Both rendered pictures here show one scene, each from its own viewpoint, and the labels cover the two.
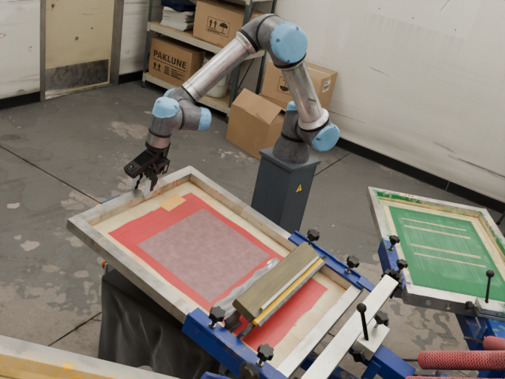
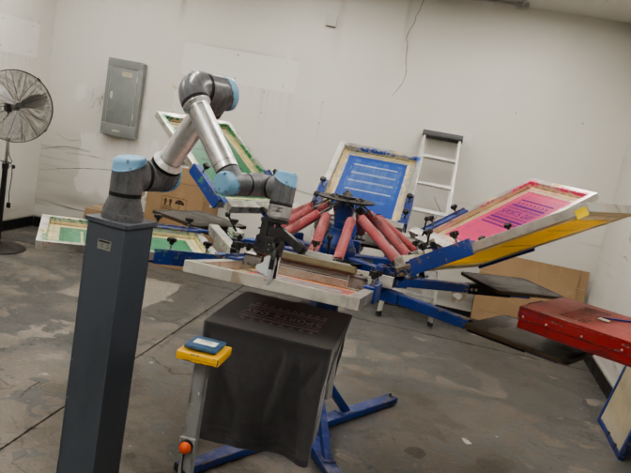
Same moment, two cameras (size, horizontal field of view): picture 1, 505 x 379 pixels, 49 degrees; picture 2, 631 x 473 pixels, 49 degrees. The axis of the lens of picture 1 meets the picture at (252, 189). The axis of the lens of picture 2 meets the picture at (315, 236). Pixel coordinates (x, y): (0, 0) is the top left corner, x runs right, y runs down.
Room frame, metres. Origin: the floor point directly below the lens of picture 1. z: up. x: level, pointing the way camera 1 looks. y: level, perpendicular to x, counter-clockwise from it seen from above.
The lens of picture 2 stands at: (2.18, 2.46, 1.68)
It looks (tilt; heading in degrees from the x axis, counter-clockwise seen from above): 9 degrees down; 252
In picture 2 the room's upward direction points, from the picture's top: 10 degrees clockwise
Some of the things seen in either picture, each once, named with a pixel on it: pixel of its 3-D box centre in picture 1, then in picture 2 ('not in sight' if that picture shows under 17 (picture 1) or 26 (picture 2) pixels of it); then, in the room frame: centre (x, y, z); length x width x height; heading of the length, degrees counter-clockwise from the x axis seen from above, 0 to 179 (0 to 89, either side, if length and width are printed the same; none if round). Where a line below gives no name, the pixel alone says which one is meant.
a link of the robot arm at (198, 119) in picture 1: (190, 116); (257, 185); (1.68, 0.25, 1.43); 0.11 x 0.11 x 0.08; 34
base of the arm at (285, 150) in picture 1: (292, 144); (123, 205); (2.08, -0.12, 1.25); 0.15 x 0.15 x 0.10
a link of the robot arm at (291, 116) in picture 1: (300, 118); (130, 174); (2.07, -0.13, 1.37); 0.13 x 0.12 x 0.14; 34
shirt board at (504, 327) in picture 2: not in sight; (442, 312); (0.60, -0.32, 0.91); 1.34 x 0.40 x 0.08; 122
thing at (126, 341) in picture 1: (155, 362); (328, 384); (1.29, 0.19, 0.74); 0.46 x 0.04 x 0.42; 62
